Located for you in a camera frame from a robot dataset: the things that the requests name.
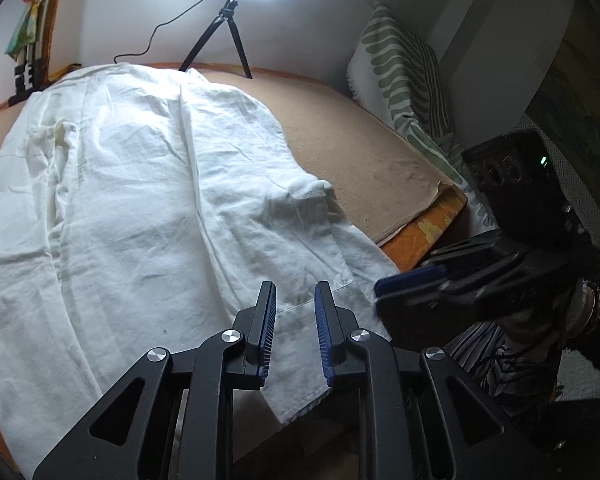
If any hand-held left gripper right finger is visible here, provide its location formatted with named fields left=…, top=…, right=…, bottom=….
left=314, top=281, right=561, bottom=480

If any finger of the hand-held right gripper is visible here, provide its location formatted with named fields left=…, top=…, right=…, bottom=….
left=374, top=235, right=521, bottom=297
left=377, top=287, right=486, bottom=333

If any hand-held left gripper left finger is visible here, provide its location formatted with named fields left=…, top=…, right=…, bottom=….
left=32, top=281, right=278, bottom=480

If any white shirt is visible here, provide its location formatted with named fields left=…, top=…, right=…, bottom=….
left=0, top=62, right=406, bottom=478

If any person's striped clothing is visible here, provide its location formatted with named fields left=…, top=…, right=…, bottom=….
left=442, top=317, right=563, bottom=413

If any beige blanket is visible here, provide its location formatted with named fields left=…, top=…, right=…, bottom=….
left=195, top=67, right=468, bottom=248

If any white fluffy rug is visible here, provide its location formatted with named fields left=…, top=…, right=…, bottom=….
left=555, top=349, right=600, bottom=402

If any green patterned white pillow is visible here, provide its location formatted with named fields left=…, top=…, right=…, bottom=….
left=347, top=2, right=496, bottom=231

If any black mini tripod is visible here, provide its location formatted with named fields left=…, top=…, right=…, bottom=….
left=178, top=0, right=253, bottom=80

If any colourful scarf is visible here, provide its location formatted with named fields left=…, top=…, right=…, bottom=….
left=5, top=0, right=56, bottom=56

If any black power cable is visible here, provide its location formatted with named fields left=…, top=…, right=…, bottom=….
left=114, top=0, right=221, bottom=64

